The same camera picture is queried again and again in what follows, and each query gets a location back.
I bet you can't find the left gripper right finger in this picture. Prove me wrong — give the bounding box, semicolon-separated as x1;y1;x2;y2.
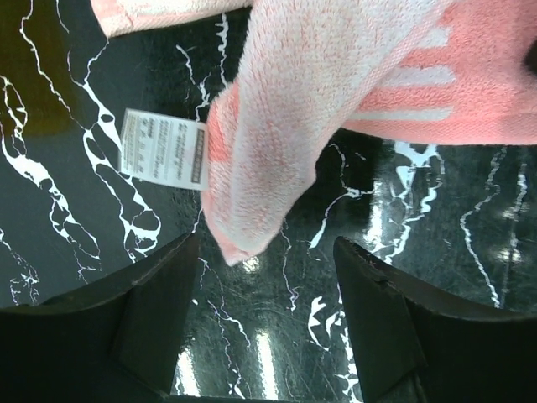
333;236;504;403

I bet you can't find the pink white towel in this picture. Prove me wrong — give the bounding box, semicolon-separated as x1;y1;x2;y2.
90;0;537;266

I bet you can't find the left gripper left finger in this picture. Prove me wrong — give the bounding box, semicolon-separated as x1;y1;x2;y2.
37;232;201;398

